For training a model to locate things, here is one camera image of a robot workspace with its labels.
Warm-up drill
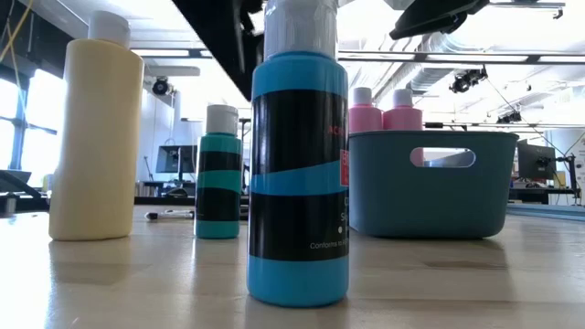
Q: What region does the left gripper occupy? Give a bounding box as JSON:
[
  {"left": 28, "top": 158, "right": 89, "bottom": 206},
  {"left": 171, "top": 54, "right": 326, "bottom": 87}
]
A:
[{"left": 171, "top": 0, "right": 266, "bottom": 101}]

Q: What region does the pink paint bottle white cap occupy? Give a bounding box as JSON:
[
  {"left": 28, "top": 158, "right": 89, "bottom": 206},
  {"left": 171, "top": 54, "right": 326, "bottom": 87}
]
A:
[
  {"left": 382, "top": 88, "right": 426, "bottom": 168},
  {"left": 349, "top": 86, "right": 384, "bottom": 134}
]

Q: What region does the teal paint bottle black label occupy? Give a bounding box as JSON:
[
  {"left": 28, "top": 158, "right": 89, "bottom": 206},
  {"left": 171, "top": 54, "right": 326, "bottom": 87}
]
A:
[{"left": 194, "top": 104, "right": 243, "bottom": 239}]

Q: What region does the large yellow paint bottle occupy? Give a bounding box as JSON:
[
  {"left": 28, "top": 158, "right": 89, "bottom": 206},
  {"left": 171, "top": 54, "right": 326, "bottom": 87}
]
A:
[{"left": 48, "top": 10, "right": 145, "bottom": 242}]

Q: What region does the light blue paint bottle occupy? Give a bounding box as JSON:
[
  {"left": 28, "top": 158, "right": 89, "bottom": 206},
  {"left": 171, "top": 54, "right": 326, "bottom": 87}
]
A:
[{"left": 247, "top": 0, "right": 351, "bottom": 308}]

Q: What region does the black computer monitor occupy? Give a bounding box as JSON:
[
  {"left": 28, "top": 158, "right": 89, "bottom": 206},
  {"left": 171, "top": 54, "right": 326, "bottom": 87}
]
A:
[
  {"left": 517, "top": 139, "right": 557, "bottom": 180},
  {"left": 155, "top": 144, "right": 198, "bottom": 182}
]

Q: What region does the black pen on table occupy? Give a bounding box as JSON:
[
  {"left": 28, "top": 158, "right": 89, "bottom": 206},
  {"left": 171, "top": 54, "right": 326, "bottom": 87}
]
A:
[{"left": 144, "top": 209, "right": 197, "bottom": 222}]

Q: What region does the blue-grey plastic bin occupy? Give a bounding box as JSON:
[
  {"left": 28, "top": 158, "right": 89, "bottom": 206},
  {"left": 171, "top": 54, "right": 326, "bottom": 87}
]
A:
[{"left": 347, "top": 130, "right": 521, "bottom": 240}]

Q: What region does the dark office desk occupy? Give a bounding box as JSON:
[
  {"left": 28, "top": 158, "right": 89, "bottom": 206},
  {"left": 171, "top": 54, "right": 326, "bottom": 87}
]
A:
[{"left": 510, "top": 186, "right": 582, "bottom": 205}]

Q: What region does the grey-blue bench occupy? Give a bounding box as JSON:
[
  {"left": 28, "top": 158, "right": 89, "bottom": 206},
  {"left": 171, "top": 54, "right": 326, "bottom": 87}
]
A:
[{"left": 508, "top": 203, "right": 585, "bottom": 223}]

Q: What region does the silver ventilation duct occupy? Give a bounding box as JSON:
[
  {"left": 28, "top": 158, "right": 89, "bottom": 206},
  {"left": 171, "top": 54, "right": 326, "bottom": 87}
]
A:
[{"left": 373, "top": 32, "right": 461, "bottom": 105}]

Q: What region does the black ceiling camera rig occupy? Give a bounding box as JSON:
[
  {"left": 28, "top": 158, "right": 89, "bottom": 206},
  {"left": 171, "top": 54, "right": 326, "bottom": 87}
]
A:
[{"left": 450, "top": 66, "right": 488, "bottom": 94}]

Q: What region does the round black ceiling camera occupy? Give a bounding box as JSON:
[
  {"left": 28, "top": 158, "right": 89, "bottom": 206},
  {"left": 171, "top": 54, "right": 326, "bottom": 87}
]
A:
[{"left": 152, "top": 76, "right": 172, "bottom": 96}]

